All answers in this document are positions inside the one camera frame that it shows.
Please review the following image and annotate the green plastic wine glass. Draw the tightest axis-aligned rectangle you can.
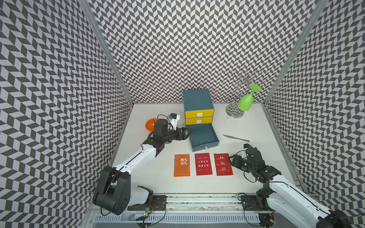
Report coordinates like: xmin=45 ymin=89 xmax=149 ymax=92
xmin=237 ymin=83 xmax=262 ymax=112

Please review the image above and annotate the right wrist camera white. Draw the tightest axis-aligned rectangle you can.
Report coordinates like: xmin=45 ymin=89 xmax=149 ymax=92
xmin=243 ymin=143 xmax=254 ymax=152

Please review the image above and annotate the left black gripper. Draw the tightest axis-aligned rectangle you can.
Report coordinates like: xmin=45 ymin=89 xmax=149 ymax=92
xmin=162 ymin=126 xmax=192 ymax=143

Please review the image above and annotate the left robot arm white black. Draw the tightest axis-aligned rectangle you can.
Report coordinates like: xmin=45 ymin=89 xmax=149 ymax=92
xmin=92 ymin=114 xmax=193 ymax=215

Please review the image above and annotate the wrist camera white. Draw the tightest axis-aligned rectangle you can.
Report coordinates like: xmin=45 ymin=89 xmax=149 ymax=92
xmin=168 ymin=113 xmax=180 ymax=130
xmin=243 ymin=143 xmax=254 ymax=152

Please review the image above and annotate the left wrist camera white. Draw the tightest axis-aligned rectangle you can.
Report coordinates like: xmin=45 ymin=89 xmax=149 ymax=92
xmin=168 ymin=113 xmax=180 ymax=130

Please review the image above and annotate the aluminium front rail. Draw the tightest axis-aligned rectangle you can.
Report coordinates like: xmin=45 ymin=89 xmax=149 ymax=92
xmin=80 ymin=193 xmax=290 ymax=228

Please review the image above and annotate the teal drawer cabinet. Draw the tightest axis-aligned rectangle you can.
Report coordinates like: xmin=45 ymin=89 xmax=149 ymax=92
xmin=183 ymin=89 xmax=214 ymax=112

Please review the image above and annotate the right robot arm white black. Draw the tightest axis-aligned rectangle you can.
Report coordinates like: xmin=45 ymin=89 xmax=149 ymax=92
xmin=229 ymin=144 xmax=351 ymax=228

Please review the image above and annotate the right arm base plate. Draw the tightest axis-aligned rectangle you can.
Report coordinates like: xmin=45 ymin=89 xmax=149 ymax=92
xmin=238 ymin=194 xmax=272 ymax=211

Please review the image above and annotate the orange postcard pack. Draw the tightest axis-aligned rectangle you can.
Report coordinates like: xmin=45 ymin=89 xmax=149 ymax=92
xmin=174 ymin=154 xmax=190 ymax=177

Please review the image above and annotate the chrome wire glass rack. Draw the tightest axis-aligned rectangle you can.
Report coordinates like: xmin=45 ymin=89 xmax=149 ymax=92
xmin=226 ymin=67 xmax=268 ymax=119

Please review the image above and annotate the red patterned postcard pack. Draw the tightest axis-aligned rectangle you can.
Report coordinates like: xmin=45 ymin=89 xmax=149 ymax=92
xmin=214 ymin=154 xmax=233 ymax=176

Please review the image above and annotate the green handled knife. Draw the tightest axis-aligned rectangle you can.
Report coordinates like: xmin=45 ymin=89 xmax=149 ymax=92
xmin=223 ymin=135 xmax=250 ymax=143

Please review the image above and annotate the teal bottom drawer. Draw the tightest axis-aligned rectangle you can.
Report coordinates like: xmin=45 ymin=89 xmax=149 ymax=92
xmin=186 ymin=123 xmax=220 ymax=152

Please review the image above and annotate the dark red postcard pack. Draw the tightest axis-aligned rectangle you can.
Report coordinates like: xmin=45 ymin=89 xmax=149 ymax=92
xmin=195 ymin=153 xmax=213 ymax=176

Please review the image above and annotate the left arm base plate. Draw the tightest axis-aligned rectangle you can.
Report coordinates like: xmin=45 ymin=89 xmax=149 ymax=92
xmin=127 ymin=195 xmax=167 ymax=211

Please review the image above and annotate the orange bowl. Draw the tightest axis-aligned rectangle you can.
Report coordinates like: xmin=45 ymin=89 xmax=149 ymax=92
xmin=145 ymin=118 xmax=158 ymax=132

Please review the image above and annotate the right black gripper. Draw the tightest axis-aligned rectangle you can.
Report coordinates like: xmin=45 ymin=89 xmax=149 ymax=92
xmin=227 ymin=154 xmax=256 ymax=174

